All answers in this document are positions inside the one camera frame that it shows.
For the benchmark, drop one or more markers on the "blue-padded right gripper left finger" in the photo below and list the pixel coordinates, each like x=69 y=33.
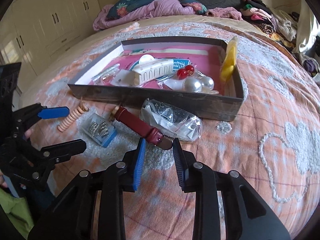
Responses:
x=128 y=171

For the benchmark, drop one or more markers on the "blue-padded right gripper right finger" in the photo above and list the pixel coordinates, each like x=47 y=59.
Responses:
x=193 y=176

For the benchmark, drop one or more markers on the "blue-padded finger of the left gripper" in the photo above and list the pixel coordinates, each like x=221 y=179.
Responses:
x=53 y=113

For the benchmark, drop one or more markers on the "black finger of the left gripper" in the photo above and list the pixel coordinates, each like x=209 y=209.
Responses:
x=59 y=153

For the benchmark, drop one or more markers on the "blue box of earrings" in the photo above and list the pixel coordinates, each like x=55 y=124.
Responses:
x=99 y=130

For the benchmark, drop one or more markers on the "white hair claw clip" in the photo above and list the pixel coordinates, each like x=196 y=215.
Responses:
x=149 y=68

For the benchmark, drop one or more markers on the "green sleeve forearm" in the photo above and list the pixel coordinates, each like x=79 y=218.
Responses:
x=17 y=210

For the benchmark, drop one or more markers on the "small clear jewelry bag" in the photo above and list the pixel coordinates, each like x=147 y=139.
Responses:
x=105 y=72

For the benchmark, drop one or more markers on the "left hand painted nails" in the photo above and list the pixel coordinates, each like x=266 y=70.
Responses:
x=2 y=180

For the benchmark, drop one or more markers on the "clear crinkled plastic bag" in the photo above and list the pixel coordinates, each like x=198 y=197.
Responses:
x=172 y=121

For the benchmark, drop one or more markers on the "stud earrings card bag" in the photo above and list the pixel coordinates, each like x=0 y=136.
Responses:
x=124 y=78

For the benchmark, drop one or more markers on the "orange white patterned blanket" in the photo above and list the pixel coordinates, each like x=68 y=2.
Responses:
x=273 y=142

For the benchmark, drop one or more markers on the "cream built-in wardrobe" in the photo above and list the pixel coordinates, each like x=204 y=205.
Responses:
x=36 y=32

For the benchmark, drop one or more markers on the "red bead earrings bag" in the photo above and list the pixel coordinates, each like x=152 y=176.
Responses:
x=185 y=72

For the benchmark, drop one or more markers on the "shallow cardboard box tray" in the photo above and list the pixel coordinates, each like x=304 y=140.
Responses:
x=223 y=106

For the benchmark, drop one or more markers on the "yellow item plastic bag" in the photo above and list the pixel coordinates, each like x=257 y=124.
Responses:
x=229 y=63

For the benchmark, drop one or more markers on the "floral dark pillow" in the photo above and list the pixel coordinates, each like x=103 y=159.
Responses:
x=123 y=7

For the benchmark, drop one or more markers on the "purple crumpled duvet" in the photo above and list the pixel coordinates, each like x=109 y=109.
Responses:
x=157 y=8

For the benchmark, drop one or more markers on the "bag of clothes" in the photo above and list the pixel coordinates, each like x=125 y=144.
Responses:
x=309 y=64

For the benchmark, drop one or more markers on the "pink fuzzy garment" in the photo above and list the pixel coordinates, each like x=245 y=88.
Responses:
x=228 y=12

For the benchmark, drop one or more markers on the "pile of clothes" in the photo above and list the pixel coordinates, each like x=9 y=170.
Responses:
x=270 y=20

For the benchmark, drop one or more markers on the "cream curtain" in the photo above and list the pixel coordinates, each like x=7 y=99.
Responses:
x=307 y=30

